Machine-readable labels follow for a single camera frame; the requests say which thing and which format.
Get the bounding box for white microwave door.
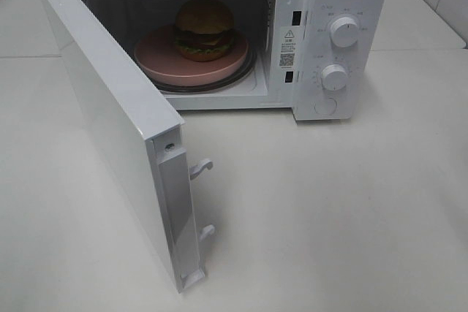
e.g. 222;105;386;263
42;0;215;291

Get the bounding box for round white door button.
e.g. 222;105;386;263
314;97;337;115

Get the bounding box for pink round plate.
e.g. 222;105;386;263
134;25;250;87

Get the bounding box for burger with brown bun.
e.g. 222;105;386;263
173;0;235;62

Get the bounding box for glass microwave turntable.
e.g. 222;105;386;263
151;49;257;94

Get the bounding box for lower white control knob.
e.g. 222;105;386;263
321;64;348;91

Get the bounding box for white control knob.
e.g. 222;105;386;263
321;64;348;91
329;15;360;48

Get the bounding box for white microwave oven body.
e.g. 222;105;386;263
81;0;384;121

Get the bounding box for upper white control knob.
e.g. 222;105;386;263
329;15;360;48

